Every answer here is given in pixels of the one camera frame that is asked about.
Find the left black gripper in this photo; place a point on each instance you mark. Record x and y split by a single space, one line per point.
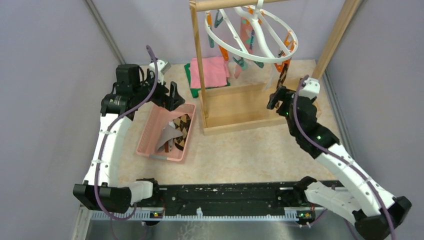
169 102

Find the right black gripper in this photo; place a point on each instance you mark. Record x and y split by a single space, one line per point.
283 94

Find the brown argyle sock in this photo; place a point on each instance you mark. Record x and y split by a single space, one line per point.
281 79
182 124

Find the grey sock red stripes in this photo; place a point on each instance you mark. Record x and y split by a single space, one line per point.
166 140

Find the white sock black stripes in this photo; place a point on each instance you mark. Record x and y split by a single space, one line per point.
172 124

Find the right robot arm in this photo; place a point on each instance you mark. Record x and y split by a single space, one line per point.
373 211

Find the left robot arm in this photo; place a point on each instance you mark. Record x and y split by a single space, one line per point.
99 190

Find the wooden hanger rack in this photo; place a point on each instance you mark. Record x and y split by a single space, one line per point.
243 104

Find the white round clip hanger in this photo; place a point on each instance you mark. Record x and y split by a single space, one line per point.
266 37

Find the pink plastic basket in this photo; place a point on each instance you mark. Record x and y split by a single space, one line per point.
157 120

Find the white tall sock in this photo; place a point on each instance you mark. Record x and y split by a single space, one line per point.
274 75

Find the green folded cloth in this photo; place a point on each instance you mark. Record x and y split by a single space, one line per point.
195 91

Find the orange clip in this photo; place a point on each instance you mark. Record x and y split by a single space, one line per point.
283 67

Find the teal clip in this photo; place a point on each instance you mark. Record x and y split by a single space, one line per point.
241 63

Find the pink folded cloth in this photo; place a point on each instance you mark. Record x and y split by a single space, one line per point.
215 71

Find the pink patterned sock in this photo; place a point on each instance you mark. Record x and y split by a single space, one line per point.
247 36

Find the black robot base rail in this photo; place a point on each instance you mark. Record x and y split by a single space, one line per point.
228 200

